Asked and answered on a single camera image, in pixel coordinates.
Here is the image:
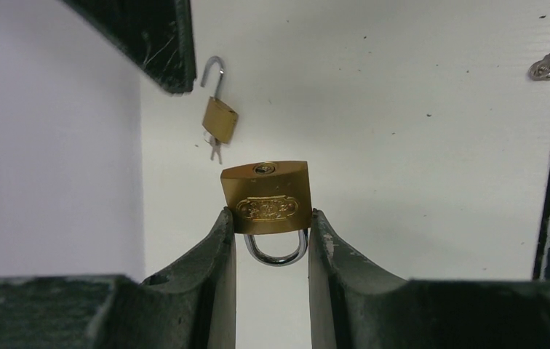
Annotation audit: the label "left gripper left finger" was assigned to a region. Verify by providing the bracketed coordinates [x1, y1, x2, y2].
[0, 209, 236, 348]

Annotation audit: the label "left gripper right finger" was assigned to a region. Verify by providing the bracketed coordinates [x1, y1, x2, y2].
[308, 210, 550, 348]

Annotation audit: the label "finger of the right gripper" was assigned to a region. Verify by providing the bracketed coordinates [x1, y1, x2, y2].
[63, 0, 197, 95]

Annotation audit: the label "large brass padlock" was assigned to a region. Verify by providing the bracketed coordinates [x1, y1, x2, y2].
[199, 55, 239, 144]

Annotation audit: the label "small brass padlock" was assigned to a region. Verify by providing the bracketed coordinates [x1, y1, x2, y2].
[220, 161, 313, 267]

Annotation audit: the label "small silver key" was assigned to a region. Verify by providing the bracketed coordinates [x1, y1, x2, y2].
[527, 52, 550, 81]

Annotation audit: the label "silver keys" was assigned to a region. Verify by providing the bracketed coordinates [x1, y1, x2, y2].
[205, 135, 223, 164]

